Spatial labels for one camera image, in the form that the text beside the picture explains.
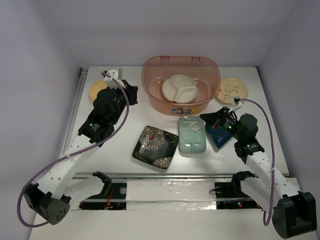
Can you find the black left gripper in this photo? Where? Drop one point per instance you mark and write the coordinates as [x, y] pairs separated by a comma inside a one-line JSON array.
[[132, 92]]

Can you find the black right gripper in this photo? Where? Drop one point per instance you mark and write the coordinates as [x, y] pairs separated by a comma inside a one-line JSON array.
[[215, 119]]

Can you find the white divided round plate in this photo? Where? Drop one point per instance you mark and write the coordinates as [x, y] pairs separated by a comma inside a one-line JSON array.
[[180, 89]]

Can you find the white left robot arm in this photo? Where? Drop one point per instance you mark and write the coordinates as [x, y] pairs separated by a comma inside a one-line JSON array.
[[45, 192]]

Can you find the pink translucent plastic bin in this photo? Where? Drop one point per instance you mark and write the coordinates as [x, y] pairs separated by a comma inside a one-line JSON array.
[[175, 72]]

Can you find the dark blue leaf plate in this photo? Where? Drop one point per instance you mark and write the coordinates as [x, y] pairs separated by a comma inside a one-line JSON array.
[[219, 136]]

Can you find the light green rectangular plate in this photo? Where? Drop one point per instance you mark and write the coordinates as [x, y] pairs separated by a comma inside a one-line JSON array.
[[192, 136]]

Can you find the yellow round plastic plate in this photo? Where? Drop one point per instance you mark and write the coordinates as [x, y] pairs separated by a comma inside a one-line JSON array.
[[96, 88]]

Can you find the cream bird pattern plate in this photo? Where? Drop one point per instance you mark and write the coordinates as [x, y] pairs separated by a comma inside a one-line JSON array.
[[231, 87]]

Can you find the black floral square plate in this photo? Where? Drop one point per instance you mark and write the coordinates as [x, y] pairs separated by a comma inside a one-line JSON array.
[[156, 147]]

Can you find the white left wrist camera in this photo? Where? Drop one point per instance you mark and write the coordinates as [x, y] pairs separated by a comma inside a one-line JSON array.
[[110, 77]]

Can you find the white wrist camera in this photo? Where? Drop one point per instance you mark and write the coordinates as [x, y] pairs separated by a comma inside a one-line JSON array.
[[236, 104], [110, 77]]

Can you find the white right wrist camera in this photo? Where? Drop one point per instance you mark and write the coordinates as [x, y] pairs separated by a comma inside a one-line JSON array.
[[236, 104]]

